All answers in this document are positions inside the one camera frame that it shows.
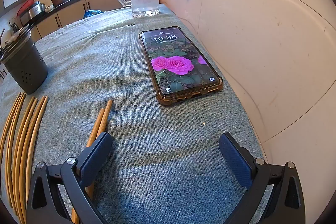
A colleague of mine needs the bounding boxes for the smartphone in brown clear case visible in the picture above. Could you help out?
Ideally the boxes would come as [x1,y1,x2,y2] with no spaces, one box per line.
[139,27,224,107]

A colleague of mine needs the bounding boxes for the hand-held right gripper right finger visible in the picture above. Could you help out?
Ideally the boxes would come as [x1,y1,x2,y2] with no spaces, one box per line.
[219,132,306,224]

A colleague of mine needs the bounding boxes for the red plastic basin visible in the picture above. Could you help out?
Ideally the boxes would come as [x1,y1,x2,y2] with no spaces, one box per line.
[17,0,34,16]

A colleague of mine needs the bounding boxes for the grey-blue tablecloth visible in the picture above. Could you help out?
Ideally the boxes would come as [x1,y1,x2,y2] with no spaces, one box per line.
[0,4,273,224]

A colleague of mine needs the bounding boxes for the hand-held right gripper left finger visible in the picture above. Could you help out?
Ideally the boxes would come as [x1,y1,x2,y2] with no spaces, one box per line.
[26,132,113,224]

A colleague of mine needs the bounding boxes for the blue plastic bag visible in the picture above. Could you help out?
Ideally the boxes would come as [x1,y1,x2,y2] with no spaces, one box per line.
[83,10,103,19]

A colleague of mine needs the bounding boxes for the dark grey utensil holder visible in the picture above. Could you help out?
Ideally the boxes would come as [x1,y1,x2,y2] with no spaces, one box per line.
[0,30,49,95]

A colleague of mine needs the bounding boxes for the silver rice cooker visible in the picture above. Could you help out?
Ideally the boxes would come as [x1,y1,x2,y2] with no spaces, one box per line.
[28,1,42,18]

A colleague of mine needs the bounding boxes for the beige lower kitchen cabinets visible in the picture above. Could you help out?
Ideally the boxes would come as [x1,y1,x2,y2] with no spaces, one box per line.
[20,0,132,41]

